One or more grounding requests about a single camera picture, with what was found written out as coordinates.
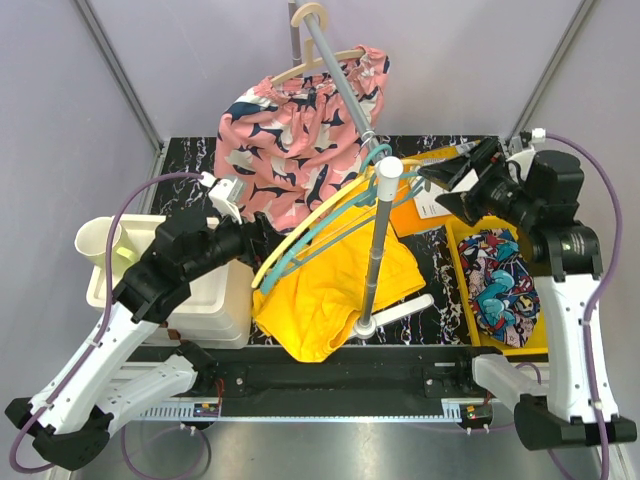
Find beige wooden hanger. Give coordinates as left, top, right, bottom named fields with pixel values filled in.
left=271, top=1, right=366, bottom=86

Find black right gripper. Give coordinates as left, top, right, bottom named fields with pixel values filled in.
left=419, top=136, right=540, bottom=229

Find white cable duct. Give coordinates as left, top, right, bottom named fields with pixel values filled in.
left=137, top=393, right=493, bottom=428

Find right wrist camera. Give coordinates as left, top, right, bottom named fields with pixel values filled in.
left=507, top=128, right=546, bottom=180

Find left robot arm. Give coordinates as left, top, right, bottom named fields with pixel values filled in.
left=5, top=211, right=267, bottom=471

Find comic print shorts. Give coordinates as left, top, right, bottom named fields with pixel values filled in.
left=457, top=228, right=541, bottom=348

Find yellow shorts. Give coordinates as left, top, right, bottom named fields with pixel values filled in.
left=252, top=164, right=426, bottom=364

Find silver clothes rack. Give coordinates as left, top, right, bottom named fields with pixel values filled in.
left=271, top=1, right=433, bottom=340

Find yellow plastic tray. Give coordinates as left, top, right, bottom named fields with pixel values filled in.
left=445, top=216, right=548, bottom=357

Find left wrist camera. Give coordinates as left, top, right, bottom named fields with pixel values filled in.
left=199, top=172, right=246, bottom=224

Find teal plastic hanger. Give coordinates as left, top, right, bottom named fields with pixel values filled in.
left=254, top=144, right=419, bottom=294

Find white foam box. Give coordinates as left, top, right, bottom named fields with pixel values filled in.
left=86, top=214, right=253, bottom=349

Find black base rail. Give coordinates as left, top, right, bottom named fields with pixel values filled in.
left=157, top=344, right=501, bottom=416

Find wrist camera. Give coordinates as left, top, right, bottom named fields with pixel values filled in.
left=507, top=128, right=546, bottom=180
left=199, top=172, right=246, bottom=224

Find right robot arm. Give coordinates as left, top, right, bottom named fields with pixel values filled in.
left=418, top=138, right=638, bottom=451

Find cream yellow mug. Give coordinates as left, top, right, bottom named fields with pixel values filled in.
left=74, top=217, right=139, bottom=276

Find white paper booklet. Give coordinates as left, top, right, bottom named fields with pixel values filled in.
left=413, top=184, right=450, bottom=219

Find pink patterned shorts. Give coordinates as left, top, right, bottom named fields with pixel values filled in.
left=213, top=72, right=366, bottom=232

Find orange envelope with label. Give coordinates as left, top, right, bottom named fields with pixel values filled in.
left=391, top=140, right=479, bottom=237

